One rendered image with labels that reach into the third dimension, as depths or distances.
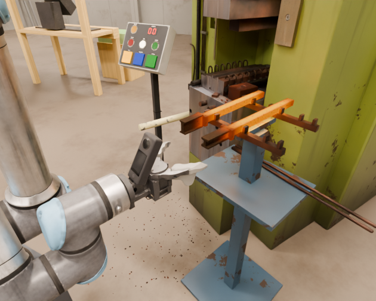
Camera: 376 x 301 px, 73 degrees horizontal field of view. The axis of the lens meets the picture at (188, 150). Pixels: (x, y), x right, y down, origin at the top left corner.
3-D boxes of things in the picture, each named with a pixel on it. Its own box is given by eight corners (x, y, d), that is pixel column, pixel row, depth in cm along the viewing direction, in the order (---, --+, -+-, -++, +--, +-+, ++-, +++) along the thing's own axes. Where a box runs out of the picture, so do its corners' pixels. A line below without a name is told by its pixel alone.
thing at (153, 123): (141, 132, 165) (140, 125, 162) (138, 129, 169) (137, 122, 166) (197, 117, 185) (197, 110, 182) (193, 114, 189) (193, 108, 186)
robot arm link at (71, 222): (42, 233, 54) (25, 199, 48) (98, 205, 61) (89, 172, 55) (57, 264, 48) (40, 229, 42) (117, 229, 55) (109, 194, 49)
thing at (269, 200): (271, 232, 80) (272, 227, 79) (187, 173, 105) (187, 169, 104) (314, 189, 97) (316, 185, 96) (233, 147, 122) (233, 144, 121)
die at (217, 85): (222, 96, 132) (224, 80, 127) (200, 85, 146) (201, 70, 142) (277, 82, 151) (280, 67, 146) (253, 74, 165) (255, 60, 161)
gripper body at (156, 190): (157, 177, 69) (117, 197, 62) (154, 150, 64) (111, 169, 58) (174, 191, 64) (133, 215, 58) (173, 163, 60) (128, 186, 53)
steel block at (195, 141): (225, 181, 143) (232, 108, 119) (188, 150, 170) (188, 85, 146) (290, 151, 168) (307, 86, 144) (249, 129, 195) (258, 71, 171)
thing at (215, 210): (219, 236, 169) (225, 181, 143) (188, 201, 196) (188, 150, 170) (277, 203, 194) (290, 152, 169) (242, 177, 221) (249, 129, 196)
